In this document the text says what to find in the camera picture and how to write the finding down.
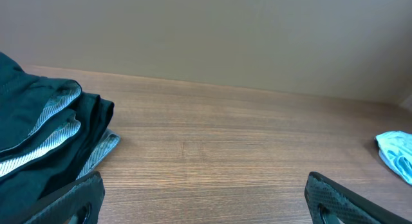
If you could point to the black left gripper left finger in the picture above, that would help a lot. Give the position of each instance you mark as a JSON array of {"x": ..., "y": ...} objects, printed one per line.
[{"x": 76, "y": 202}]

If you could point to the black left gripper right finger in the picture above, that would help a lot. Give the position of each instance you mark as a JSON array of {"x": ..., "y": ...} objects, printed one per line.
[{"x": 330, "y": 203}]

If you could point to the light blue t-shirt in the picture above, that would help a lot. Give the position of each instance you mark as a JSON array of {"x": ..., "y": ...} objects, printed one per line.
[{"x": 395, "y": 152}]

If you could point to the folded dark clothes stack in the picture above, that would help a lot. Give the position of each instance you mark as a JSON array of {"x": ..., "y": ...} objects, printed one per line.
[{"x": 52, "y": 133}]

